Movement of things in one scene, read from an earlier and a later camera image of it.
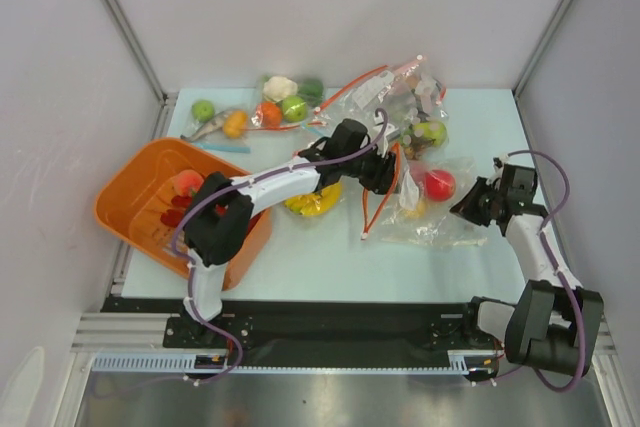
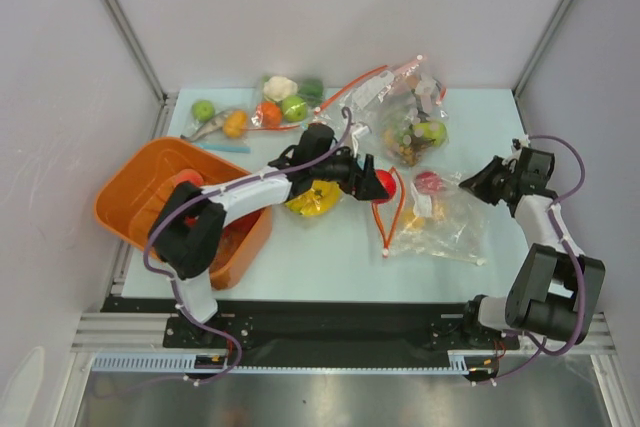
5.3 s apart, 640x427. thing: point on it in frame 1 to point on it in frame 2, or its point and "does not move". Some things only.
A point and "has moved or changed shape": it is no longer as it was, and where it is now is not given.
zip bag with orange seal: [419, 209] has moved or changed shape
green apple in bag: [294, 108] does not move
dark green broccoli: [311, 90] does not move
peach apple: [187, 183] does not move
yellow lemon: [418, 213] to [410, 221]
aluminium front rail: [125, 333] does not move
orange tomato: [271, 115] does not move
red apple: [439, 185] to [389, 184]
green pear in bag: [435, 132] does not move
